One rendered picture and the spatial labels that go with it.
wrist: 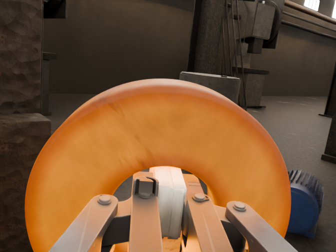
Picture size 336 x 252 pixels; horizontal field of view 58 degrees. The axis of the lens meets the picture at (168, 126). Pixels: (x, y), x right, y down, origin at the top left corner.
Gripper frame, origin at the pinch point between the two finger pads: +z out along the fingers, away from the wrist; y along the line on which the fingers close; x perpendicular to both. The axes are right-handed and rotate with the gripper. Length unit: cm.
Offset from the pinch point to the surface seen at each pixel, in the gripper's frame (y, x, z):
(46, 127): -16.2, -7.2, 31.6
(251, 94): 282, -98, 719
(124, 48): -42, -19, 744
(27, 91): -20.4, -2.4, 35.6
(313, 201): 103, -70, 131
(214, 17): 92, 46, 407
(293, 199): 94, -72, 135
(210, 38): 89, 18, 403
